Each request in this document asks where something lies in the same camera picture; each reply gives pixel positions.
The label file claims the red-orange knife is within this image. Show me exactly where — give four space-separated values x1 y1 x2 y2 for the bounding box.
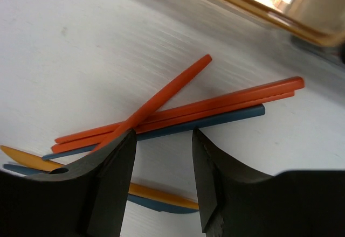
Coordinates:
91 54 212 153

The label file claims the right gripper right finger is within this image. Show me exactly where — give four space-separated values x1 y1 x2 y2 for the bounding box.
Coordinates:
192 129 344 236

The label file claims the yellow-orange knife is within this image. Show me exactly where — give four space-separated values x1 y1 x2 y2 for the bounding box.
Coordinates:
1 145 199 214

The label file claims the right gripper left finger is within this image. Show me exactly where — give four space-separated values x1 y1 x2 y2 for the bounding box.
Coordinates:
1 130 137 236

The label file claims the amber plastic container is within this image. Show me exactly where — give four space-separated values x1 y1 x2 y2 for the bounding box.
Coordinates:
223 0 344 47

